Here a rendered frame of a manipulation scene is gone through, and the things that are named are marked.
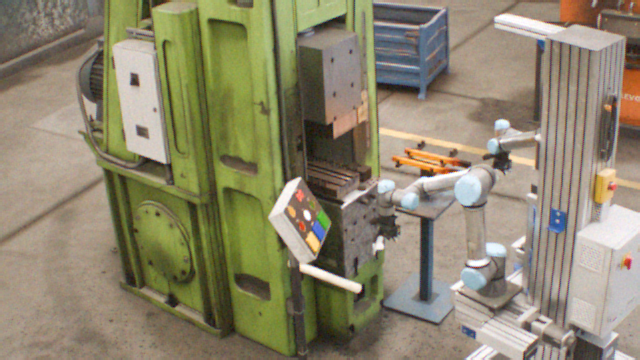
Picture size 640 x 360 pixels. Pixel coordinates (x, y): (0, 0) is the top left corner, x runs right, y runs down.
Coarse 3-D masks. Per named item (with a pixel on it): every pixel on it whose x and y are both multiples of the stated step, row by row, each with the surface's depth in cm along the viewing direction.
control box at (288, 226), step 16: (288, 192) 404; (304, 192) 412; (288, 208) 392; (304, 208) 405; (320, 208) 419; (272, 224) 390; (288, 224) 388; (304, 224) 398; (288, 240) 393; (304, 240) 393; (304, 256) 395
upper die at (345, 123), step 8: (352, 112) 441; (304, 120) 441; (336, 120) 432; (344, 120) 437; (352, 120) 443; (304, 128) 444; (312, 128) 440; (320, 128) 437; (328, 128) 433; (336, 128) 433; (344, 128) 439; (328, 136) 435; (336, 136) 435
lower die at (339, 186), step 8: (312, 160) 477; (312, 168) 467; (328, 168) 466; (336, 168) 467; (312, 176) 461; (320, 176) 460; (328, 176) 459; (336, 176) 457; (320, 184) 454; (328, 184) 453; (336, 184) 452; (344, 184) 452; (352, 184) 458; (320, 192) 455; (328, 192) 452; (336, 192) 448; (344, 192) 454
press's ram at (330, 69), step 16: (320, 32) 431; (336, 32) 430; (352, 32) 429; (304, 48) 414; (320, 48) 409; (336, 48) 416; (352, 48) 427; (304, 64) 419; (320, 64) 412; (336, 64) 420; (352, 64) 430; (304, 80) 423; (320, 80) 416; (336, 80) 423; (352, 80) 434; (304, 96) 427; (320, 96) 421; (336, 96) 426; (352, 96) 437; (304, 112) 432; (320, 112) 425; (336, 112) 430
